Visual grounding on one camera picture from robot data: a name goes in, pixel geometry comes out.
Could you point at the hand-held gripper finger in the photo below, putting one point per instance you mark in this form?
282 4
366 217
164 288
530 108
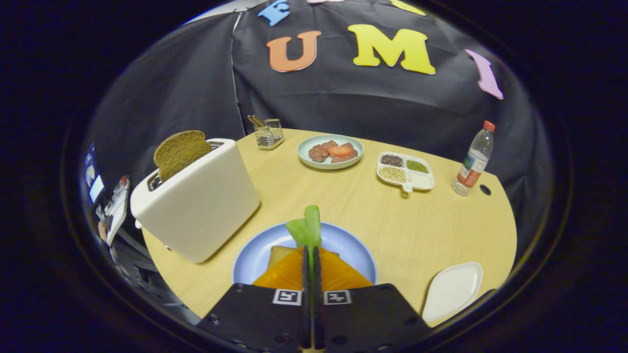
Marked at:
306 294
317 294

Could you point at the green lettuce leaf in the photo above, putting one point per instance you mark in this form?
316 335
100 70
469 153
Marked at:
309 225

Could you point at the brown bread slice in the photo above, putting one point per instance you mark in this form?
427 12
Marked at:
179 152

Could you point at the pale toast slice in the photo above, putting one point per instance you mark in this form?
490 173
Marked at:
277 254

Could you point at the blue plate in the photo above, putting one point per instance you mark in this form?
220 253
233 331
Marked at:
255 255

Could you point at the white toaster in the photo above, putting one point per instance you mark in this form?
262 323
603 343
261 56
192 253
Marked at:
206 206

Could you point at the small white plate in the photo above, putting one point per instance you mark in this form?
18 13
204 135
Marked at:
451 291

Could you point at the pale green plate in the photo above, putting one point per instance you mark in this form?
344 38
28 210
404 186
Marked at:
304 157

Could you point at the brown meat patty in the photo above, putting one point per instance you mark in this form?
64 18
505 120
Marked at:
318 153
349 157

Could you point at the red tomato slice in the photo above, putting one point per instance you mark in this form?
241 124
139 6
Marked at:
339 150

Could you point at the white divided dish of beans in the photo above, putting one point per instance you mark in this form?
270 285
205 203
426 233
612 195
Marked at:
417 180

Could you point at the bundle of wooden sticks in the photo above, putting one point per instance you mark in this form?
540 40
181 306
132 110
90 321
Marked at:
256 120

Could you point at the black table grommet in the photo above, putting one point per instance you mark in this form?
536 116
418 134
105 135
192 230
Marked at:
485 189

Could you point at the black backdrop cloth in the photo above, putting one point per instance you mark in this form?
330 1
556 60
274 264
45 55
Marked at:
373 103

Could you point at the clear bottle with red cap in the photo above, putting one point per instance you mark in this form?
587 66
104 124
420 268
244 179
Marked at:
473 164

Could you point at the lit monitor screen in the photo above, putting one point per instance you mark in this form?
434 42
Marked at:
94 186

